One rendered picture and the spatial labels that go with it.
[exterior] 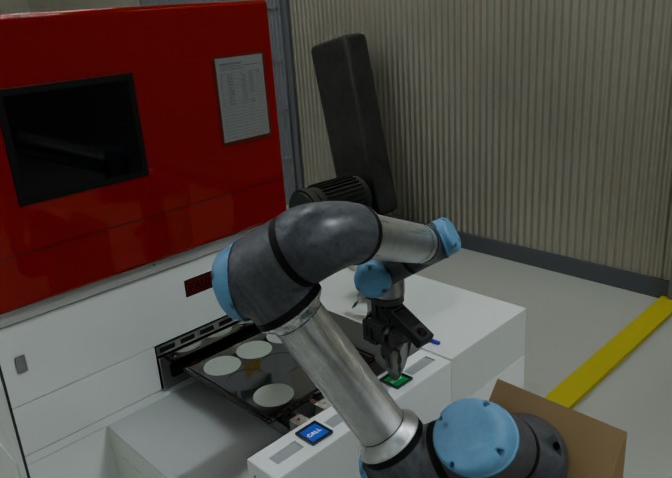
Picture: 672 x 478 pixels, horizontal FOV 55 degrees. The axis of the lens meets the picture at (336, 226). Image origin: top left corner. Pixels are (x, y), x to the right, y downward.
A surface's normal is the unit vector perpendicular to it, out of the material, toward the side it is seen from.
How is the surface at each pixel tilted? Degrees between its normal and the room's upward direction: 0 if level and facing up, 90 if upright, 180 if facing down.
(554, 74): 90
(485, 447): 44
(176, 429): 0
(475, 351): 90
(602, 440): 49
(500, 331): 90
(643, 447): 0
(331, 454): 90
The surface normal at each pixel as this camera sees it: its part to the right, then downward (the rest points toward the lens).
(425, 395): 0.70, 0.18
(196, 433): -0.07, -0.94
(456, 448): -0.48, -0.47
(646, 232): -0.72, 0.27
